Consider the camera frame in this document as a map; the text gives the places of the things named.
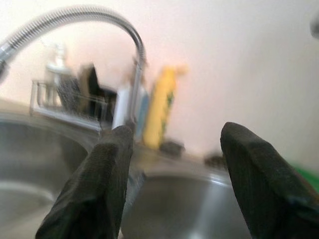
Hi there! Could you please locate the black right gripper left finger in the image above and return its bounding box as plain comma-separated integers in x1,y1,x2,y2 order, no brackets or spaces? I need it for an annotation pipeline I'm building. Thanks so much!
35,125,135,239

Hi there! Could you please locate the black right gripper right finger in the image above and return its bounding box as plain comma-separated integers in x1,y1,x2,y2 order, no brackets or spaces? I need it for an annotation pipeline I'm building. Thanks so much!
220,121,319,239

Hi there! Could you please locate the green plastic bowl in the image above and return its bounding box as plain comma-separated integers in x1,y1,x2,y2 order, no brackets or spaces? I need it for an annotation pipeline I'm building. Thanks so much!
295,161,319,195

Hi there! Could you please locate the white bottle with blue label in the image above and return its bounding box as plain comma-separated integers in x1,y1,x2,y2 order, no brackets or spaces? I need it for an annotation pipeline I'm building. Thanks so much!
112,83,150,140

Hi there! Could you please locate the black square sink plug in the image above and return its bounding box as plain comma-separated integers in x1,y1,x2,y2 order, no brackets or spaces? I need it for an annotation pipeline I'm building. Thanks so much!
160,141,185,156

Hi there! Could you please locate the stainless steel double sink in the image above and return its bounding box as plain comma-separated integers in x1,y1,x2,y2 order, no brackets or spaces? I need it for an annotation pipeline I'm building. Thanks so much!
0,109,250,239

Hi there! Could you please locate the steel wool scrubber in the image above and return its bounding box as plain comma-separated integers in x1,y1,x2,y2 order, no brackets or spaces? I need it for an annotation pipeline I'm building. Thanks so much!
58,74,80,110

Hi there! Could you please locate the dark scouring sponge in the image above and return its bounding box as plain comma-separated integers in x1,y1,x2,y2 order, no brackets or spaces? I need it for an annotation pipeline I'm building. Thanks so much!
77,63,100,113

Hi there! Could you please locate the yellow dish soap bottle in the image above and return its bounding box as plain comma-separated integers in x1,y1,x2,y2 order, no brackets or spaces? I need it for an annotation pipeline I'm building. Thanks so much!
142,64,189,150

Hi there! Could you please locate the small white pump bottle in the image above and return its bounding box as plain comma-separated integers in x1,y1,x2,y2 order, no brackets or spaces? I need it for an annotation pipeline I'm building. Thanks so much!
46,43,69,100

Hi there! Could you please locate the flexible spring chrome faucet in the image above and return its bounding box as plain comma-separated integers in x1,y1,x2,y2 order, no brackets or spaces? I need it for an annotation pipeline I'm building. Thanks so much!
0,5,150,130

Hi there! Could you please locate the chrome wire sink rack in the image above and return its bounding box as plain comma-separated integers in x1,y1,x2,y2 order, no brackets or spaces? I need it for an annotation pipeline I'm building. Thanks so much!
29,78,118,131

